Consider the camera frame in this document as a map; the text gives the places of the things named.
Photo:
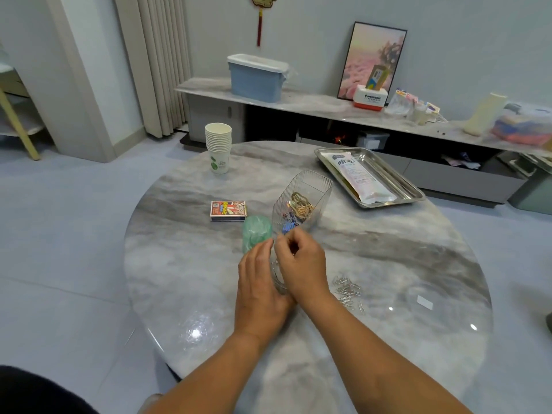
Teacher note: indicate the white box in cabinet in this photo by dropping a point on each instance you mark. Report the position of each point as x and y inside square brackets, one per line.
[373, 141]

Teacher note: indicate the clear printed plastic bag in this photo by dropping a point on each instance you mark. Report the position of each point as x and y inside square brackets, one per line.
[360, 176]

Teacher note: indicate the person's left forearm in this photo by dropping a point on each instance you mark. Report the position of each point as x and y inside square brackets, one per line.
[216, 383]

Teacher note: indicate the translucent green plastic cup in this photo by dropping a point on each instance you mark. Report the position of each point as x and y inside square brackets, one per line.
[255, 237]

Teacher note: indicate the group of white paper cups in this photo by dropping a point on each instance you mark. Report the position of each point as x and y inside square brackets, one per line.
[218, 146]

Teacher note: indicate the loose papers in cabinet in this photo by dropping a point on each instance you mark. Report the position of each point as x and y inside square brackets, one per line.
[461, 161]

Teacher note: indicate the person's right forearm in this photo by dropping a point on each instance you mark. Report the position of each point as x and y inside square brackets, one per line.
[379, 366]

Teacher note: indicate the clear storage box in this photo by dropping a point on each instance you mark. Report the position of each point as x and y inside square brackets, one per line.
[522, 123]

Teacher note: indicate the red gold wall hanging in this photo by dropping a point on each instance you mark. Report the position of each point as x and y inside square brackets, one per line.
[260, 6]

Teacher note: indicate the white and red small box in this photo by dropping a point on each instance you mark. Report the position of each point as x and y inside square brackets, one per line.
[370, 98]

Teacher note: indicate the pile of floss picks and clips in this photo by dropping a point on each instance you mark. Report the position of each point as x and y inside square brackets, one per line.
[298, 207]

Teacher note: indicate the person's right hand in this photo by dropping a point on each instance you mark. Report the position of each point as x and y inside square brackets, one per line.
[302, 267]

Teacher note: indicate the grey green storage bin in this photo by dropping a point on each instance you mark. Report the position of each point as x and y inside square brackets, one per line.
[533, 181]

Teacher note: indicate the cream paper roll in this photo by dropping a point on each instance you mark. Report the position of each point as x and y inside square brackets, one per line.
[486, 114]

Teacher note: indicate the clear round plastic bowl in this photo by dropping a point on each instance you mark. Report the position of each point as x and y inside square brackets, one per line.
[278, 271]

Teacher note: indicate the person's left hand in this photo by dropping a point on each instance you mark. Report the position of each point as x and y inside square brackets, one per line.
[259, 297]

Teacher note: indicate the colourful matchbox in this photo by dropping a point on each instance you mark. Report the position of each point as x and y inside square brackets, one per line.
[228, 209]

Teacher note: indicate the clear ribbed organizer box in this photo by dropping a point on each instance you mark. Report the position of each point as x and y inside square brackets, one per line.
[302, 202]

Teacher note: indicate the clear bag of snacks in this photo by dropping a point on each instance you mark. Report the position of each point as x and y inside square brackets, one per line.
[399, 103]

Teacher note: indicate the colourful small packet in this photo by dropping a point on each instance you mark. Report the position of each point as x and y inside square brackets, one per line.
[432, 107]

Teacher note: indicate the blue storage box white lid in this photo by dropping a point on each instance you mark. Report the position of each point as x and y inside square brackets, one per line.
[257, 77]

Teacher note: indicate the metal tray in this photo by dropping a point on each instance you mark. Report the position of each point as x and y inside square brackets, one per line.
[410, 189]

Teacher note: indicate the small colourful box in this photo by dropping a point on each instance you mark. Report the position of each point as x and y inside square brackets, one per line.
[377, 77]

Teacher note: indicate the grey cabinet with marble top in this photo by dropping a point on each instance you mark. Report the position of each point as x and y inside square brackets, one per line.
[302, 101]

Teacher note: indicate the beige curtain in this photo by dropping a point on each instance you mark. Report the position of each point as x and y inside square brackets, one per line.
[155, 64]

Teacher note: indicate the framed pink picture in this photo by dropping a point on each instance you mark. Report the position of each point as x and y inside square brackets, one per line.
[367, 60]

